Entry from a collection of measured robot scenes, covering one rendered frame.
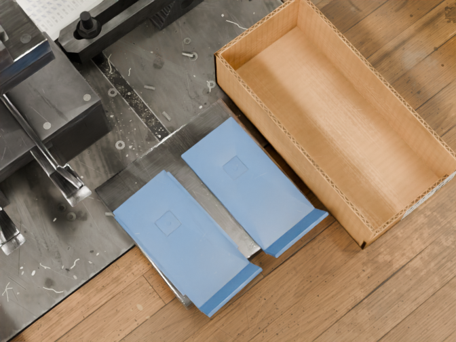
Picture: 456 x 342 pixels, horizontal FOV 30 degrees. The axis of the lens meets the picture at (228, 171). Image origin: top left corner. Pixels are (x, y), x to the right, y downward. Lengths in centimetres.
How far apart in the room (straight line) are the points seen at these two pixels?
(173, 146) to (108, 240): 12
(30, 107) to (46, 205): 12
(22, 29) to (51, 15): 23
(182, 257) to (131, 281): 6
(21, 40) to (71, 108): 16
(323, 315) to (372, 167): 17
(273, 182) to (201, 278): 13
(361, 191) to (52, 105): 34
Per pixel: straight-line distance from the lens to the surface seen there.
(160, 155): 91
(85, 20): 90
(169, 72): 97
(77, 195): 84
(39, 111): 88
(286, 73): 96
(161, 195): 89
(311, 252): 90
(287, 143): 88
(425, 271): 91
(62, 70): 89
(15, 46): 74
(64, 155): 93
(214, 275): 87
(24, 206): 94
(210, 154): 91
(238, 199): 89
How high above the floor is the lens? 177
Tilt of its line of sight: 71 degrees down
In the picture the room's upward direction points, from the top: 2 degrees counter-clockwise
